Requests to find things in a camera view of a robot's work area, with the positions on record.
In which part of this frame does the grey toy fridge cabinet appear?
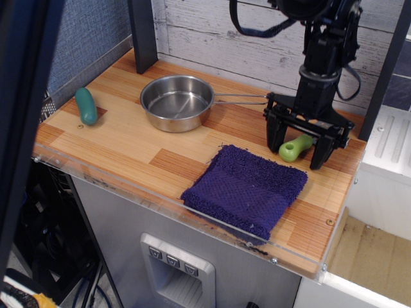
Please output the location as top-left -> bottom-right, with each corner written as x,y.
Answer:
73,178 -> 301,307

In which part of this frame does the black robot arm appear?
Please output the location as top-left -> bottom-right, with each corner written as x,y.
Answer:
264,1 -> 362,170

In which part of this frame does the white toy sink unit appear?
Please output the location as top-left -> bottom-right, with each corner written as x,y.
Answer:
295,106 -> 410,307

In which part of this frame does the steel pot with handle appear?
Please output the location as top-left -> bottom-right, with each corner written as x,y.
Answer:
139,74 -> 268,133

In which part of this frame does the green handled grey spatula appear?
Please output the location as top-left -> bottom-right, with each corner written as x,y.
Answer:
279,134 -> 313,162

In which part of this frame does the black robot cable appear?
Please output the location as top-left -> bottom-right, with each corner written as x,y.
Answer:
228,0 -> 362,102

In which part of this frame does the purple towel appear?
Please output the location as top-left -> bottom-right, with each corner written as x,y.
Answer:
180,145 -> 308,241

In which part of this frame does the silver dispenser panel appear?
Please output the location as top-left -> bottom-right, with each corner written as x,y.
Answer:
140,233 -> 216,307

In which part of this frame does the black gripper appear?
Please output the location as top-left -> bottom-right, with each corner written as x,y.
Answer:
264,65 -> 354,170

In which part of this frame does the green toy cucumber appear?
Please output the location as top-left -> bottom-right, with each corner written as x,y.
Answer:
74,87 -> 98,125

